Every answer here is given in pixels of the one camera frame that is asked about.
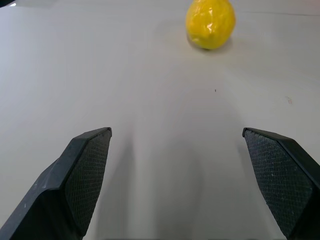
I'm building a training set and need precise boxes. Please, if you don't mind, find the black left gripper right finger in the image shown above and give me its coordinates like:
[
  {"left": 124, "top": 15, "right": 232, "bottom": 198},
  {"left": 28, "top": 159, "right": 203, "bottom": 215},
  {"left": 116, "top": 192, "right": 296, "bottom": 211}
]
[{"left": 241, "top": 127, "right": 320, "bottom": 240}]

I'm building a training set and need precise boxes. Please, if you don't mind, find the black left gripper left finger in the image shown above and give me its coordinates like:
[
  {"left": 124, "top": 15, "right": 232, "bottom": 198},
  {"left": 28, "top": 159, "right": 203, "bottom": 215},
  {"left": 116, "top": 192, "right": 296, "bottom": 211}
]
[{"left": 0, "top": 126, "right": 113, "bottom": 240}]

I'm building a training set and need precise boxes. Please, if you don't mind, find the yellow lemon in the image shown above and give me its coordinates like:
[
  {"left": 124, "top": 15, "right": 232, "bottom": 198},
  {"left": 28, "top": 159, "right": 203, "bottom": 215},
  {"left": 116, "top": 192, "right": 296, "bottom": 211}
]
[{"left": 185, "top": 0, "right": 237, "bottom": 51}]

